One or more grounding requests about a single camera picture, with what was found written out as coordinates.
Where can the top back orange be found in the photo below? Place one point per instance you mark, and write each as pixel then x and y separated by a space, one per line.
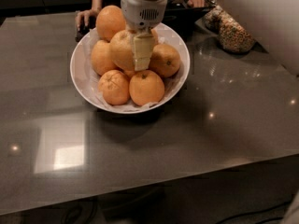
pixel 109 21

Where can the person's right hand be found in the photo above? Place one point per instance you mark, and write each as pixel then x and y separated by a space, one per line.
pixel 85 15

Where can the black laptop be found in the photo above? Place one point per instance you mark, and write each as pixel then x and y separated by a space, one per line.
pixel 177 16

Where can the back right orange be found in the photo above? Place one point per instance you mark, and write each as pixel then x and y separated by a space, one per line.
pixel 155 35

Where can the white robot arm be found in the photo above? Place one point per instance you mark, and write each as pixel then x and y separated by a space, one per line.
pixel 228 143

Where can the white paper bowl liner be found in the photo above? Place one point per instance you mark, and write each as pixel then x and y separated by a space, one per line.
pixel 88 78

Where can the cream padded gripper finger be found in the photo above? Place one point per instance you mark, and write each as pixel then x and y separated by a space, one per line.
pixel 143 43

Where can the small hidden orange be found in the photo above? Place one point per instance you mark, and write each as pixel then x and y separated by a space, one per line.
pixel 128 73

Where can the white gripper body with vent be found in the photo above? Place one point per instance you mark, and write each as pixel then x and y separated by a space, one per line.
pixel 142 13

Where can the large orange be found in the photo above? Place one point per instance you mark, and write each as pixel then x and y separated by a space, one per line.
pixel 120 50

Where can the white ceramic bowl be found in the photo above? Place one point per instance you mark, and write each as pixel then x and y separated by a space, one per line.
pixel 81 78

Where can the front right orange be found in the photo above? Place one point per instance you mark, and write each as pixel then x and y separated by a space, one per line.
pixel 146 87

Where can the person's left hand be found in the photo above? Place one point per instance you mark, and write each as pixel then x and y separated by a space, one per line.
pixel 195 3

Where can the front left orange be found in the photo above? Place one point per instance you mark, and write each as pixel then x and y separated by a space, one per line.
pixel 114 86

